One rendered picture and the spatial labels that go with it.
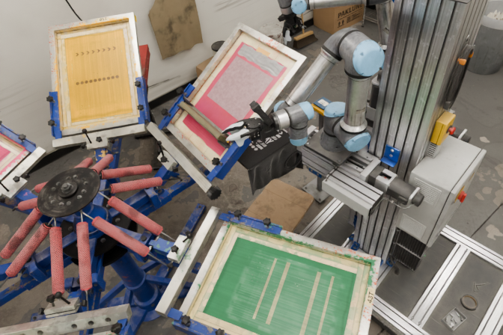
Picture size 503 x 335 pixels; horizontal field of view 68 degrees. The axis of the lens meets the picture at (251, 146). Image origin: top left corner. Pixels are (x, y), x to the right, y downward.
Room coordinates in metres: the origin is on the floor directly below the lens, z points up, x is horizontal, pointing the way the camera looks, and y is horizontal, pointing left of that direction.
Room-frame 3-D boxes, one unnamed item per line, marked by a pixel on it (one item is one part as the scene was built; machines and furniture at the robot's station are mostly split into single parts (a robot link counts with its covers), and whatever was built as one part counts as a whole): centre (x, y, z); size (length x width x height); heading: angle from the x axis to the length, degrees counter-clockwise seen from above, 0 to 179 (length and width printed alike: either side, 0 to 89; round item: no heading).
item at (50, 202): (1.20, 0.90, 0.67); 0.39 x 0.39 x 1.35
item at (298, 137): (1.12, -0.20, 1.56); 0.11 x 0.08 x 0.11; 15
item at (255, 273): (0.78, 0.10, 1.05); 1.08 x 0.61 x 0.23; 62
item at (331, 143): (1.30, -0.42, 1.31); 0.15 x 0.15 x 0.10
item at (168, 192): (1.53, 0.37, 0.89); 1.24 x 0.06 x 0.06; 122
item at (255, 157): (1.79, -0.04, 0.95); 0.48 x 0.44 x 0.01; 122
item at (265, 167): (1.63, -0.14, 0.79); 0.46 x 0.09 x 0.33; 122
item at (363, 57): (1.17, -0.46, 1.63); 0.15 x 0.12 x 0.55; 15
